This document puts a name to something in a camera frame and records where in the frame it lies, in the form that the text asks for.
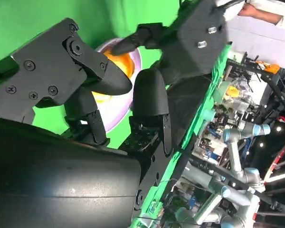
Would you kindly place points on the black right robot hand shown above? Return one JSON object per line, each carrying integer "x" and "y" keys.
{"x": 50, "y": 171}

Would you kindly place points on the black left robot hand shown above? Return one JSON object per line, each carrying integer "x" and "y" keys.
{"x": 199, "y": 35}

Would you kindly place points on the orange toy bread roll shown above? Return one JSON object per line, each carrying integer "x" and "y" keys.
{"x": 127, "y": 64}

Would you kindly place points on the person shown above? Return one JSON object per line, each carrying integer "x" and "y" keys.
{"x": 249, "y": 10}

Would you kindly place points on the yellow workshop object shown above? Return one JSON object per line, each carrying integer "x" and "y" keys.
{"x": 233, "y": 92}

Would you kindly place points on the black table drape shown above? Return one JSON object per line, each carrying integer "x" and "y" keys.
{"x": 183, "y": 107}

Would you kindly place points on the orange workshop part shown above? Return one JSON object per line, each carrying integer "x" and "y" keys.
{"x": 270, "y": 67}

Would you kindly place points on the lilac plate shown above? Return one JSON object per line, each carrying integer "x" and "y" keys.
{"x": 123, "y": 111}

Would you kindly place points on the red hoop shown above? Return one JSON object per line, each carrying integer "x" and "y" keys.
{"x": 274, "y": 164}

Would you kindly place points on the green cloth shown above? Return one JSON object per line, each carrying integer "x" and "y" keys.
{"x": 26, "y": 14}

